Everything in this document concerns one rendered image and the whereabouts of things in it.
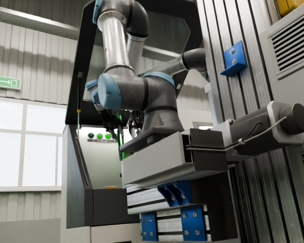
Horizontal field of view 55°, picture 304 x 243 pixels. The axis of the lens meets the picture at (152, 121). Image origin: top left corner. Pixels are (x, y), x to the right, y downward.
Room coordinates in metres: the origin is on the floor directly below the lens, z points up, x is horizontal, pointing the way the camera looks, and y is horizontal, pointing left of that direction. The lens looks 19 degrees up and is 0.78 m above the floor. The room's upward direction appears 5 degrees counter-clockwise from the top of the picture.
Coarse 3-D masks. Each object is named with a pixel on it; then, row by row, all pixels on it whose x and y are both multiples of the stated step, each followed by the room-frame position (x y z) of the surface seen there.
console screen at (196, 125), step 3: (195, 123) 2.01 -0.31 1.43; (198, 123) 2.02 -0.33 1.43; (201, 123) 2.03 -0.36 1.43; (204, 123) 2.04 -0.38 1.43; (207, 123) 2.05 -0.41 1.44; (210, 123) 2.06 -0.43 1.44; (195, 126) 2.00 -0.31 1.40; (198, 126) 2.01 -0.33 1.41; (201, 126) 2.02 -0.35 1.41; (204, 126) 2.03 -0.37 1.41; (207, 126) 2.04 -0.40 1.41; (210, 126) 2.05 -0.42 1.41
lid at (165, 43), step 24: (144, 0) 1.27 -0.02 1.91; (168, 0) 1.31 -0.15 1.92; (192, 0) 1.36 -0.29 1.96; (168, 24) 1.44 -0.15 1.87; (192, 24) 1.46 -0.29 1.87; (96, 48) 1.46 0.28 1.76; (144, 48) 1.54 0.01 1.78; (168, 48) 1.58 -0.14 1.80; (192, 48) 1.61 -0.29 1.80; (72, 72) 1.56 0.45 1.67; (96, 72) 1.59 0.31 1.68; (72, 96) 1.68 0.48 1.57; (72, 120) 1.84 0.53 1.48; (96, 120) 1.90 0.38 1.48
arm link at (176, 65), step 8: (200, 48) 1.32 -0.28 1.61; (184, 56) 1.31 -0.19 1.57; (192, 56) 1.30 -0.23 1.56; (200, 56) 1.30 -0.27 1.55; (168, 64) 1.37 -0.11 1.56; (176, 64) 1.35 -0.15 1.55; (184, 64) 1.33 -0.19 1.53; (192, 64) 1.32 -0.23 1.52; (200, 64) 1.32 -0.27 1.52; (144, 72) 1.45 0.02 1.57; (168, 72) 1.39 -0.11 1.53; (176, 72) 1.39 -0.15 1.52
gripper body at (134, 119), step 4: (132, 112) 1.68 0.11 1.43; (136, 112) 1.65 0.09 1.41; (132, 116) 1.63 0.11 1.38; (136, 116) 1.63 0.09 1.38; (140, 116) 1.63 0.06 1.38; (132, 120) 1.63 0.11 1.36; (136, 120) 1.63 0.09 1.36; (140, 120) 1.64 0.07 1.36; (132, 124) 1.63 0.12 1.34; (136, 124) 1.64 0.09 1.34; (140, 124) 1.64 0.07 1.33
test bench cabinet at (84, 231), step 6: (138, 222) 1.48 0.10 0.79; (72, 228) 1.66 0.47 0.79; (78, 228) 1.49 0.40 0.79; (84, 228) 1.35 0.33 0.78; (66, 234) 1.87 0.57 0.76; (72, 234) 1.65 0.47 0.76; (78, 234) 1.49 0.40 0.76; (84, 234) 1.35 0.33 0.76; (66, 240) 1.87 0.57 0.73; (72, 240) 1.65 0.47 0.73; (78, 240) 1.49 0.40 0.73; (84, 240) 1.35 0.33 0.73; (90, 240) 1.38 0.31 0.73
